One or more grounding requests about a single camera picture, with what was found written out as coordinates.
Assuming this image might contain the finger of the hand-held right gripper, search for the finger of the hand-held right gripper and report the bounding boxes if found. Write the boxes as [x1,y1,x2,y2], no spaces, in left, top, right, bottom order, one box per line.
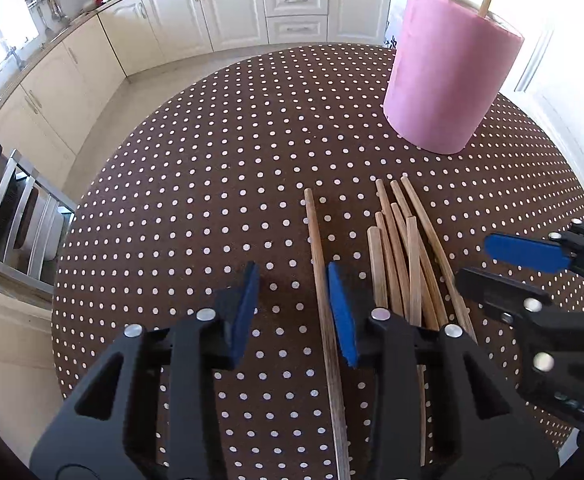
[484,220,584,281]
[456,267,584,386]

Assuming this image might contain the metal storage rack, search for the metal storage rack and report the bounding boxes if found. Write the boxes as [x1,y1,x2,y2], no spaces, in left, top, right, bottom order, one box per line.
[0,145,78,296]

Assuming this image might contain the cream cabinet drawer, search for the cream cabinet drawer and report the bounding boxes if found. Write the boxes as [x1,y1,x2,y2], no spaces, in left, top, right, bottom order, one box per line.
[266,15,329,45]
[263,0,329,18]

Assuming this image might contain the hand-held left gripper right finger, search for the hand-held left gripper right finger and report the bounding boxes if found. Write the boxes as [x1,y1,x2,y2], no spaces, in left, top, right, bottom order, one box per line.
[327,261,560,480]

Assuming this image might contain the cream base cabinets under window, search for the cream base cabinets under window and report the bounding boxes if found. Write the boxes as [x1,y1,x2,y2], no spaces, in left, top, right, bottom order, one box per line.
[0,40,127,176]

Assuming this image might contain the brown polka dot tablecloth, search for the brown polka dot tablecloth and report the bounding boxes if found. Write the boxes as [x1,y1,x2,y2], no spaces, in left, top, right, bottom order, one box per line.
[50,42,584,480]

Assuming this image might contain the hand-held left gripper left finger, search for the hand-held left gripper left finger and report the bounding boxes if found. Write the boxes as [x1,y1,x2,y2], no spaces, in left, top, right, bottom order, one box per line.
[29,261,260,480]

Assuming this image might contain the cream base cabinets with doors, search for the cream base cabinets with doors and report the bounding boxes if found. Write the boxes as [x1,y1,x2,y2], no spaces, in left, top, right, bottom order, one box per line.
[96,0,397,81]

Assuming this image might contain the bunch of wooden chopsticks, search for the bunch of wooden chopsticks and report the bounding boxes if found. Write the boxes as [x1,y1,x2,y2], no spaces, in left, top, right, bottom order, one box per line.
[367,176,478,467]

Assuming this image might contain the wall rail with hanging utensils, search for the wall rail with hanging utensils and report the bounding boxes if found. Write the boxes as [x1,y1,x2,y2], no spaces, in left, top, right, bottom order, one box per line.
[26,0,72,36]

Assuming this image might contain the metal faucet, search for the metal faucet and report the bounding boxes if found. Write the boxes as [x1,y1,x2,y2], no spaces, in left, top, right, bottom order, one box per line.
[6,45,30,71]

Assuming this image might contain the pink cylindrical cup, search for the pink cylindrical cup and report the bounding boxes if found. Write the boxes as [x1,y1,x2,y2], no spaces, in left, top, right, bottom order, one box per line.
[383,0,524,156]

